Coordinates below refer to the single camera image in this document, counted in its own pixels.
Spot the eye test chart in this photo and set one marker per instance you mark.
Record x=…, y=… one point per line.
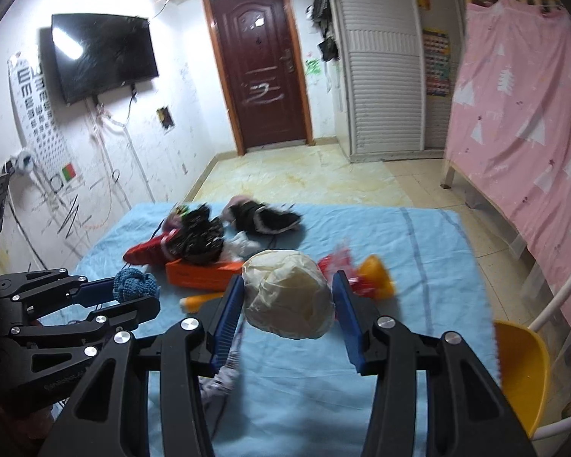
x=34, y=112

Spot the white metal chair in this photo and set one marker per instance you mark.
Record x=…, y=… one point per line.
x=553, y=324

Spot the colourful wall chart poster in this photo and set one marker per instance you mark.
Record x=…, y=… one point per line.
x=437, y=56

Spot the yellow plastic basin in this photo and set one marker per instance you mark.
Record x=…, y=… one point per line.
x=524, y=365

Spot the white louvered wardrobe door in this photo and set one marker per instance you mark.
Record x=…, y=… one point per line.
x=381, y=52

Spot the orange cylindrical tube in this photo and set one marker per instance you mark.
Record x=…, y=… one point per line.
x=193, y=304

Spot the black bags hanging on wall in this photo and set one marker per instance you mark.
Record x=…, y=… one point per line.
x=320, y=14

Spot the blue knitted yarn ball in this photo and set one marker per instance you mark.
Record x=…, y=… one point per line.
x=132, y=283

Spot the black plastic bag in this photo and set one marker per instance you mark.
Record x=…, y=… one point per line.
x=201, y=238

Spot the wall-mounted black television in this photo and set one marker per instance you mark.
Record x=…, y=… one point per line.
x=96, y=53

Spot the dark red door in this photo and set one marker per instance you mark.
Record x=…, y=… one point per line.
x=258, y=57

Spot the white paper ball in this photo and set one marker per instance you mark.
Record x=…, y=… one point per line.
x=287, y=295

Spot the pink tree-print bed curtain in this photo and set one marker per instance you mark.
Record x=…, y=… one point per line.
x=510, y=124

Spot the small orange plastic cup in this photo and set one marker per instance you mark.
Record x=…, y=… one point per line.
x=375, y=281

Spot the red white sock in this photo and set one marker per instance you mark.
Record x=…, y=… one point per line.
x=155, y=251

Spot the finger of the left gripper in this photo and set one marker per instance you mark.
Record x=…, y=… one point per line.
x=128, y=315
x=90, y=294

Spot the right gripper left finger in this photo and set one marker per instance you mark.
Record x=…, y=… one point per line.
x=224, y=323

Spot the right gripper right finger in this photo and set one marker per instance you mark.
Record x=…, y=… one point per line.
x=356, y=316

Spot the light blue bed sheet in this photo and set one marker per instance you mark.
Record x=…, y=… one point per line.
x=295, y=392

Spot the black white fuzzy sock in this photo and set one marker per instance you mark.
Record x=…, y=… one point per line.
x=253, y=217

